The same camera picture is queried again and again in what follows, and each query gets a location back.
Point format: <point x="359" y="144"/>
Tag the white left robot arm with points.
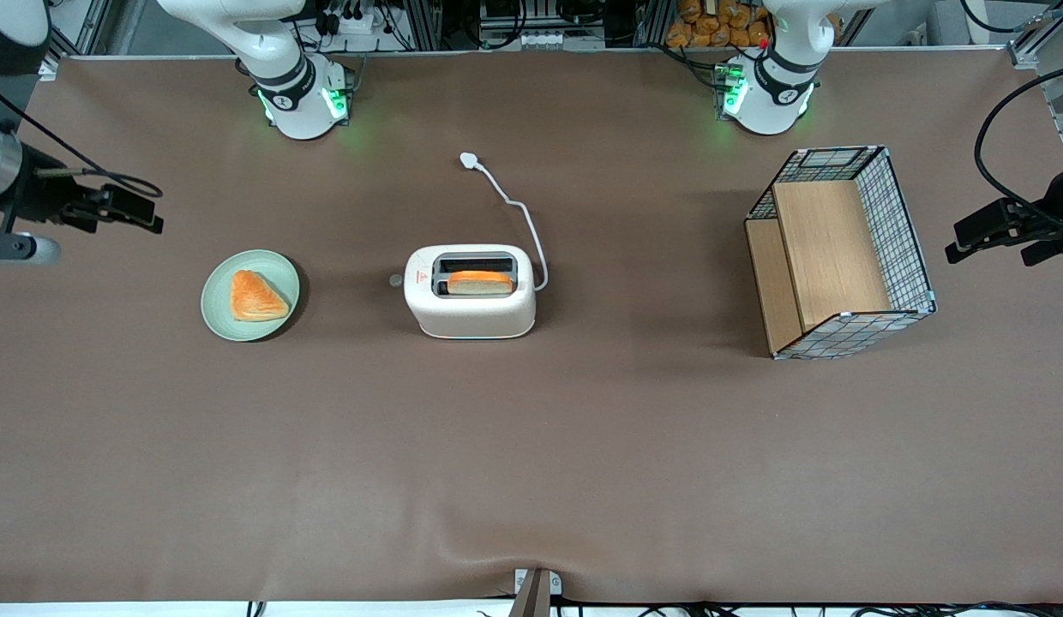
<point x="771" y="94"/>

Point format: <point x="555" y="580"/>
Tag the triangular puff pastry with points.
<point x="255" y="298"/>

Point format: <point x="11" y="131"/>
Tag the bag of bread rolls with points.
<point x="711" y="26"/>

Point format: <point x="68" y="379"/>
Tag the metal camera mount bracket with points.
<point x="536" y="593"/>

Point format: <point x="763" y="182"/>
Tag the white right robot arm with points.
<point x="291" y="94"/>

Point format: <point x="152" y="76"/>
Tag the toast bread slice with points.
<point x="480" y="283"/>

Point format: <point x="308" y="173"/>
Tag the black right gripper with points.
<point x="43" y="190"/>

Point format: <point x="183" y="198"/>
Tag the green round plate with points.
<point x="219" y="308"/>

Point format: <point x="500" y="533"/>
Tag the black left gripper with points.
<point x="1058" y="208"/>

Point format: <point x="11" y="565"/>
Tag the aluminium frame post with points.
<point x="1046" y="43"/>
<point x="77" y="30"/>

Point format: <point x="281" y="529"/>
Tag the wooden step shelf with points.
<point x="831" y="248"/>

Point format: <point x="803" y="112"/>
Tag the white power strip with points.
<point x="351" y="21"/>

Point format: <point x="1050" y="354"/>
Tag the white two-slot toaster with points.
<point x="471" y="313"/>

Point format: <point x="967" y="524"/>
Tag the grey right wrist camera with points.
<point x="21" y="248"/>

